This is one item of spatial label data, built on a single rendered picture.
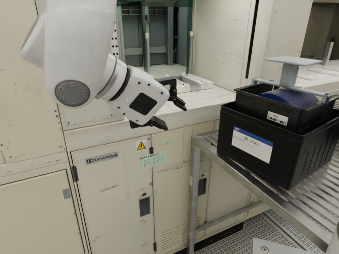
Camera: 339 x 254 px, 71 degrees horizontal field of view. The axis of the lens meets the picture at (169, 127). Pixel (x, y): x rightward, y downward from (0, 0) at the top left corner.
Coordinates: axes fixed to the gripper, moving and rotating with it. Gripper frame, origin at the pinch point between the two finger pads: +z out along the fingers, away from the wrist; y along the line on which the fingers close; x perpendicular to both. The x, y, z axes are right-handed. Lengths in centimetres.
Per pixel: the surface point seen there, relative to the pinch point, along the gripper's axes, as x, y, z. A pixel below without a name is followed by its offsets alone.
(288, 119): -4.8, 17.7, 27.0
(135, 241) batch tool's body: 6, -65, 42
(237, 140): 2.5, 2.6, 29.5
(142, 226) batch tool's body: 8, -57, 39
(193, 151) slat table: 17.4, -16.0, 36.4
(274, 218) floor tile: 9, -31, 131
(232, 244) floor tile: 1, -51, 101
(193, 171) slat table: 14.2, -22.8, 41.9
